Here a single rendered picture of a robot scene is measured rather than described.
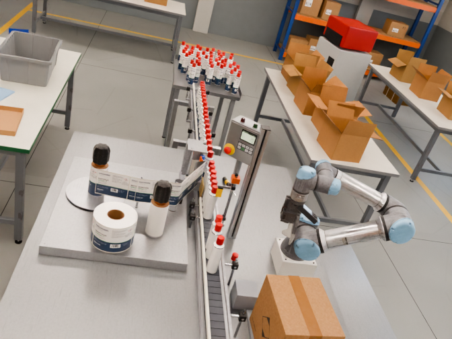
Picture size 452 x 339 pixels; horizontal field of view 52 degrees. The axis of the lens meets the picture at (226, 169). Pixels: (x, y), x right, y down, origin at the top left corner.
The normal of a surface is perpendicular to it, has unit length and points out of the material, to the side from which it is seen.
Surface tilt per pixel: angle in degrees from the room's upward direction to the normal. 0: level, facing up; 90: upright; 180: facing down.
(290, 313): 0
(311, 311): 0
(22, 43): 85
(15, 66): 95
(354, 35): 90
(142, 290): 0
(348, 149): 91
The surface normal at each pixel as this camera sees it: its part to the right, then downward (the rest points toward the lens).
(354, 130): 0.15, 0.67
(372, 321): 0.24, -0.84
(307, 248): -0.22, 0.50
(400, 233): 0.03, 0.45
